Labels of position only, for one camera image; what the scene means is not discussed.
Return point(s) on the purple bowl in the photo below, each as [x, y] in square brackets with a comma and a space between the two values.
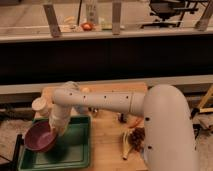
[40, 138]

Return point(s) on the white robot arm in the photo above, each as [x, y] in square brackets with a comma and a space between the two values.
[170, 143]

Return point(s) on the black office chair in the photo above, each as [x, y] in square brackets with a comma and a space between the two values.
[171, 12]

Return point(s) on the grey shelf bracket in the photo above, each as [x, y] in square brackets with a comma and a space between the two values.
[52, 20]
[202, 24]
[116, 16]

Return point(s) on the green plastic tray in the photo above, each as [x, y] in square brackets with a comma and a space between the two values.
[71, 151]

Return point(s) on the left grey shelf bracket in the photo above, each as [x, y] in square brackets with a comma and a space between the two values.
[52, 20]

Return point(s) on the white cup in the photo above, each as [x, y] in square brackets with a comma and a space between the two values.
[40, 106]

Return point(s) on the yellow banana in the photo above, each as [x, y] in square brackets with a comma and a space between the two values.
[127, 147]

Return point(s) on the orange carrot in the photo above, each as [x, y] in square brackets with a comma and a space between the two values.
[135, 123]

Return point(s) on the right grey shelf bracket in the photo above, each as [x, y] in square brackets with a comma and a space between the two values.
[202, 24]

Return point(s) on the red round object on shelf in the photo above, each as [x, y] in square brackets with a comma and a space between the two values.
[87, 26]

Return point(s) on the bunch of red grapes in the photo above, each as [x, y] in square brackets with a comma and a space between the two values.
[137, 137]

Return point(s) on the clear bottle on shelf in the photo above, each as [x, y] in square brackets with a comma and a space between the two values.
[92, 11]

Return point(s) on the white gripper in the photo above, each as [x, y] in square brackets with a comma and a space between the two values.
[58, 125]

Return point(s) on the small black and silver can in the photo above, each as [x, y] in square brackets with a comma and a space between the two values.
[123, 118]

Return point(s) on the middle grey shelf bracket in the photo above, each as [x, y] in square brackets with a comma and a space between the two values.
[116, 16]

